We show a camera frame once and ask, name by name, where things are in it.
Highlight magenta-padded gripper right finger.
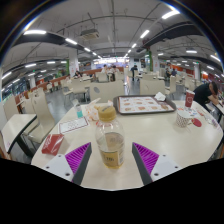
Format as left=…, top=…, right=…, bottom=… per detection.
left=131, top=142, right=183, bottom=186

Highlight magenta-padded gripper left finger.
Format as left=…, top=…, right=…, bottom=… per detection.
left=41, top=142, right=93, bottom=186

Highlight red paper packet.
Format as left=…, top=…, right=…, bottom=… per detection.
left=41, top=133, right=65, bottom=157

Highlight white brown patterned mug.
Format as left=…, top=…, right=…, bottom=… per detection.
left=175, top=109, right=194, bottom=129

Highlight ceiling air conditioner unit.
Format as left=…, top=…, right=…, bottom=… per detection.
left=79, top=28, right=100, bottom=41

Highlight white table with dark edge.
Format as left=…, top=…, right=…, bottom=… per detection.
left=0, top=113, right=38, bottom=158

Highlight white printed card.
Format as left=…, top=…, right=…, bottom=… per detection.
left=58, top=116, right=90, bottom=135

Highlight red paper cup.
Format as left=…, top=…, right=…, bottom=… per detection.
left=184, top=89, right=196, bottom=109

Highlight clear bottle with yellow cap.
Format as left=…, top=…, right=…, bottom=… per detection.
left=94, top=105, right=126, bottom=170

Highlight beige canteen chairs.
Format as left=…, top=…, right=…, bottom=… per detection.
left=3, top=71, right=188, bottom=144

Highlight white crumpled napkin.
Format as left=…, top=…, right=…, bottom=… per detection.
left=154, top=91, right=167, bottom=102

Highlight small teal sanitizer bottle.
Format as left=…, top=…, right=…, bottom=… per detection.
left=73, top=99, right=84, bottom=119

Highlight colourful printed leaflet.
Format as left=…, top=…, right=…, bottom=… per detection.
left=177, top=105, right=209, bottom=122

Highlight ceiling lights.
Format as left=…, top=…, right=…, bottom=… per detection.
left=1, top=9, right=223, bottom=91

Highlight brown food tray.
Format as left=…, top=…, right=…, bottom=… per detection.
left=112, top=94, right=177, bottom=116

